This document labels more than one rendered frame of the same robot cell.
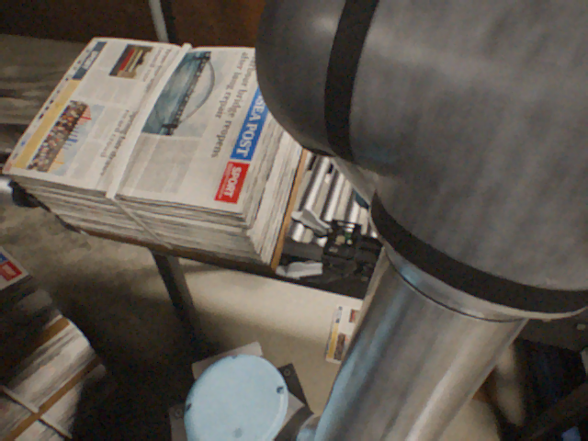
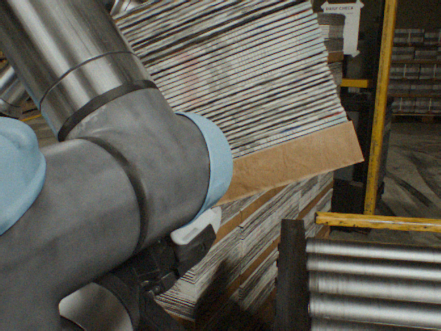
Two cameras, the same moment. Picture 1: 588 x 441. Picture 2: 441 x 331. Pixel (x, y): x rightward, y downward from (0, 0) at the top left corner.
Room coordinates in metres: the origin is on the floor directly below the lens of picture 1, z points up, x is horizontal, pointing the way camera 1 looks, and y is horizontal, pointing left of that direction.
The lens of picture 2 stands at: (0.45, -0.43, 1.18)
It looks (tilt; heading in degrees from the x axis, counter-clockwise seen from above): 16 degrees down; 84
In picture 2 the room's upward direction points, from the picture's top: straight up
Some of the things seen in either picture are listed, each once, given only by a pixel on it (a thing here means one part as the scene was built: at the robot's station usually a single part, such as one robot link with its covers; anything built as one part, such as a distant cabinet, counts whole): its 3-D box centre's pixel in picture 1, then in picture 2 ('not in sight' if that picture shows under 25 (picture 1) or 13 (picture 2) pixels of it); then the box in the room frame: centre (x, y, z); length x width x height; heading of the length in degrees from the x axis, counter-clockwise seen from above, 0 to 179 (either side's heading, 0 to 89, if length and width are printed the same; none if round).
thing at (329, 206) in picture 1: (333, 196); not in sight; (0.81, -0.12, 0.77); 0.47 x 0.05 x 0.05; 164
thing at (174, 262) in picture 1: (186, 310); not in sight; (0.69, 0.38, 0.34); 0.06 x 0.06 x 0.68; 74
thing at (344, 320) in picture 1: (372, 340); not in sight; (0.75, -0.35, 0.00); 0.37 x 0.29 x 0.01; 74
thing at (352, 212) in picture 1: (355, 199); not in sight; (0.79, -0.18, 0.77); 0.47 x 0.05 x 0.05; 164
